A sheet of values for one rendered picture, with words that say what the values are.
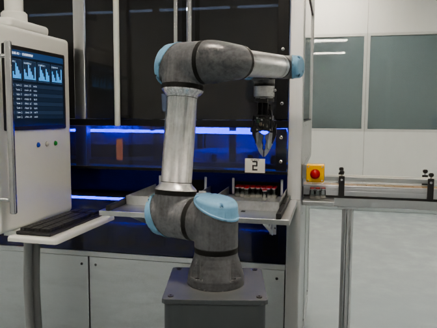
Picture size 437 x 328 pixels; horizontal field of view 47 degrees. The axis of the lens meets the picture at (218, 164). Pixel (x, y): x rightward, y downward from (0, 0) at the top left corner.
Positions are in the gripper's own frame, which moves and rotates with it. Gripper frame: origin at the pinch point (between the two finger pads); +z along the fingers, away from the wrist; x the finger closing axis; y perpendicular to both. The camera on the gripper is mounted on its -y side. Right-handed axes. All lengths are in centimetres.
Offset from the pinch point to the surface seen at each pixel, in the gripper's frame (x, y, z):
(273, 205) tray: 4.0, 1.8, 19.0
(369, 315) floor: 50, -130, 109
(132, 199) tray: -51, 2, 19
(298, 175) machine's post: 11.5, -24.2, 10.7
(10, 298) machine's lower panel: -126, -25, 75
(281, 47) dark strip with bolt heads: 3.5, -24.2, -41.2
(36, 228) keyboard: -77, 27, 26
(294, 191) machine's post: 9.7, -24.2, 17.3
